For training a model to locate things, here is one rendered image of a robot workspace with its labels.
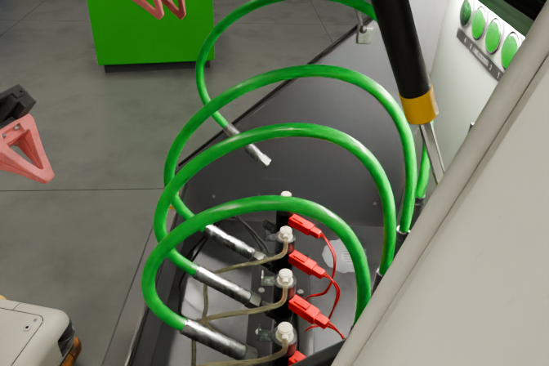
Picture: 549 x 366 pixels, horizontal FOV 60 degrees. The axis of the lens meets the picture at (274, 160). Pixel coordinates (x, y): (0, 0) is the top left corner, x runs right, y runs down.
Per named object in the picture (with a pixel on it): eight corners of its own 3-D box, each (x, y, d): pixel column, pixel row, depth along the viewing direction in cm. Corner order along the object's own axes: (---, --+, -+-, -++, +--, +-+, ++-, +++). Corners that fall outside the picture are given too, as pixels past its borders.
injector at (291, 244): (257, 324, 78) (260, 228, 67) (287, 325, 78) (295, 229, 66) (256, 339, 76) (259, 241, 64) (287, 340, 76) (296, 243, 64)
